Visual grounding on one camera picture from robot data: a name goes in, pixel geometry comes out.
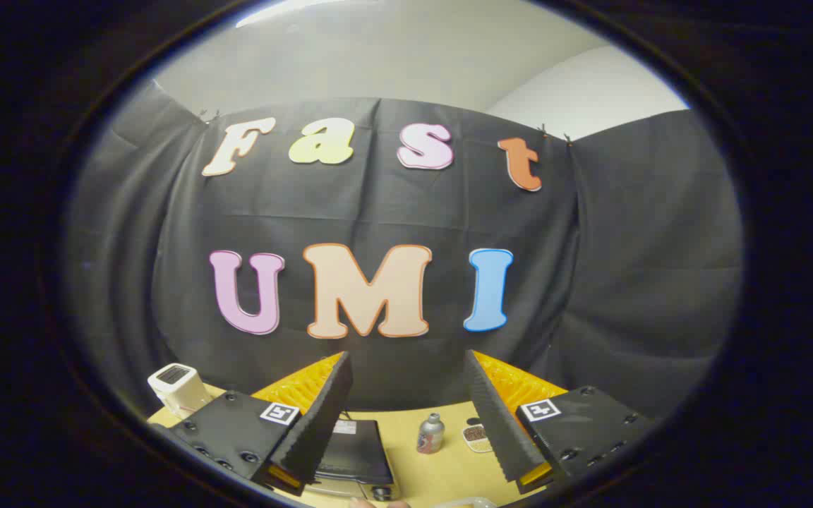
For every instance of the black backdrop cloth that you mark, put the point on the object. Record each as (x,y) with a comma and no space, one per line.
(590,282)

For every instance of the silver pink drink bottle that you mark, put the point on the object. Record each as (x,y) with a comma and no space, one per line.
(431,434)

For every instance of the white pop-up toaster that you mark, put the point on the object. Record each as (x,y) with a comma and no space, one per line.
(179,388)

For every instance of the white sectioned grain dish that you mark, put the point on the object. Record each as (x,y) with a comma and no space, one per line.
(476,437)

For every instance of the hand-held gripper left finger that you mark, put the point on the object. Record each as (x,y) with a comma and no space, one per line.
(322,423)

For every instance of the black toaster oven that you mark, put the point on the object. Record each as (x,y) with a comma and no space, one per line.
(353,455)

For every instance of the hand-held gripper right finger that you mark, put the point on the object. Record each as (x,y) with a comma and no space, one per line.
(495,423)

